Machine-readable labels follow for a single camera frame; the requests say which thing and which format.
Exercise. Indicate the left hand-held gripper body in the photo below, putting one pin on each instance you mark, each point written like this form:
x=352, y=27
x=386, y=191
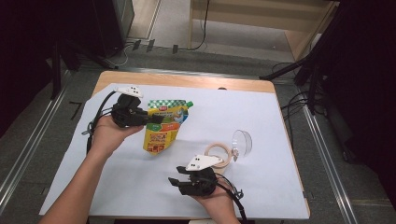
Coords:
x=127, y=113

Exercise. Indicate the dark cabinet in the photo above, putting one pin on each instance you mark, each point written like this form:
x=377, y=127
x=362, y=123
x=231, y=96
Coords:
x=124, y=18

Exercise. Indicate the clear dome jar lid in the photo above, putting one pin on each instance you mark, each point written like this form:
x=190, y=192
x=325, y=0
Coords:
x=243, y=143

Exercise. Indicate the light wooden shelf unit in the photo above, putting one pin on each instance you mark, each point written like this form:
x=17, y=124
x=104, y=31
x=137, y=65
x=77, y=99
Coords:
x=249, y=15

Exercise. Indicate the yellow spouted seasoning pouch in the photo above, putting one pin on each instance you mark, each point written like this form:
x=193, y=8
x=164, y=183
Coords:
x=162, y=138

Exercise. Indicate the black curtain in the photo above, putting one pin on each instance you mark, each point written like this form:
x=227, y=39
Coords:
x=25, y=46
x=367, y=77

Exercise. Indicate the black metal stand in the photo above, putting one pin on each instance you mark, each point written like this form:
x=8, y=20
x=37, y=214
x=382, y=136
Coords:
x=280, y=71

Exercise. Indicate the person's right hand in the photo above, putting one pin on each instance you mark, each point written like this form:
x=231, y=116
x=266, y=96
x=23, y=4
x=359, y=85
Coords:
x=221, y=202

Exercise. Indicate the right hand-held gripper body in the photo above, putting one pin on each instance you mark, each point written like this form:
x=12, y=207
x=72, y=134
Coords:
x=200, y=183

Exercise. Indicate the black floor tape strip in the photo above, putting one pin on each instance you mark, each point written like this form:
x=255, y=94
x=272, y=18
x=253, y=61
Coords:
x=175, y=48
x=150, y=45
x=136, y=44

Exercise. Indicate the person's left hand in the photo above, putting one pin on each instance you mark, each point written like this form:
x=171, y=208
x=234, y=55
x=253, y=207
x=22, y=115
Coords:
x=106, y=137

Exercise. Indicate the metal floor rail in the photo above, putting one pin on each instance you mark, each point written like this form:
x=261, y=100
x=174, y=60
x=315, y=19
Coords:
x=31, y=140
x=327, y=168
x=186, y=72

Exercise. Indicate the white paper sheet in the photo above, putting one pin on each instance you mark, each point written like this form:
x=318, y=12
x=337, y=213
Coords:
x=218, y=118

